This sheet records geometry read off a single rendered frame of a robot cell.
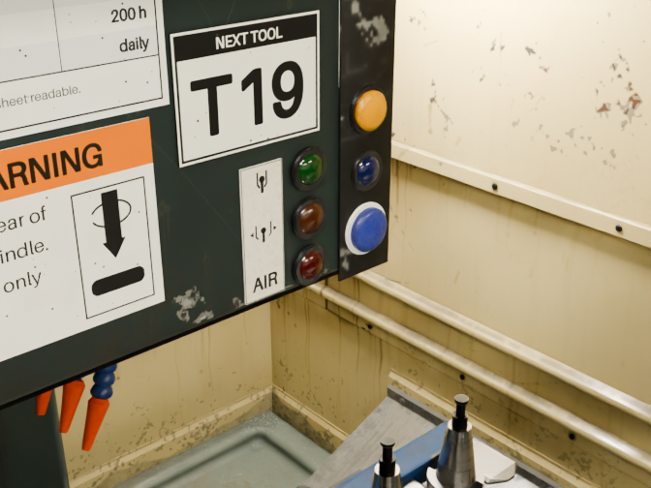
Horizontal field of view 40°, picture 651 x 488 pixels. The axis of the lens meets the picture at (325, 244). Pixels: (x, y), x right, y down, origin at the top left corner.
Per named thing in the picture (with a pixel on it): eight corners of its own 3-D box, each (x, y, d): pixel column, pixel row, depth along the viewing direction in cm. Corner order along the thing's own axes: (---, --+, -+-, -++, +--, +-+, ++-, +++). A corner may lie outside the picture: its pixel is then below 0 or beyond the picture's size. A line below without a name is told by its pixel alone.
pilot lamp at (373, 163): (383, 184, 58) (383, 152, 57) (357, 193, 56) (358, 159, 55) (376, 181, 58) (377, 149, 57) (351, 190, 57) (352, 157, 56)
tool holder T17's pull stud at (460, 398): (457, 418, 97) (459, 391, 96) (470, 424, 96) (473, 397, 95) (448, 425, 96) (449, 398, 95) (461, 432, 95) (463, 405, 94)
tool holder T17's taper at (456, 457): (450, 457, 102) (453, 408, 99) (483, 474, 99) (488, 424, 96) (427, 475, 99) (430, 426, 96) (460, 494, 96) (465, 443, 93)
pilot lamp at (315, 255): (326, 277, 57) (326, 245, 56) (300, 288, 56) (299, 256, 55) (321, 273, 57) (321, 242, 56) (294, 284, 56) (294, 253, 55)
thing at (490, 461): (525, 471, 102) (525, 465, 102) (495, 492, 99) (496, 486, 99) (477, 442, 107) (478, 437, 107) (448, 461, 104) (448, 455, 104)
